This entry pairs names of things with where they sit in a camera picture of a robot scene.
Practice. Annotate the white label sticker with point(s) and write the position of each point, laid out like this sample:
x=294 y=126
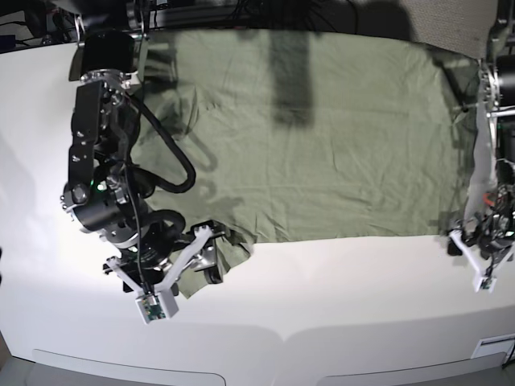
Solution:
x=492 y=346

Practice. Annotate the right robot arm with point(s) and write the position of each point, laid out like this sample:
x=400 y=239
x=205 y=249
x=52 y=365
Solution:
x=106 y=191

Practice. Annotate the olive green T-shirt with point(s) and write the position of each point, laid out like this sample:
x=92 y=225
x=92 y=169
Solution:
x=300 y=136

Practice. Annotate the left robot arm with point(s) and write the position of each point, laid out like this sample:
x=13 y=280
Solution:
x=491 y=188

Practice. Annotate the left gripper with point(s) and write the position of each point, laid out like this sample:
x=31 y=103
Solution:
x=492 y=234

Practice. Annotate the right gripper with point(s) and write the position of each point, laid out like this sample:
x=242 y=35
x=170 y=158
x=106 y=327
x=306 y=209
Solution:
x=149 y=260

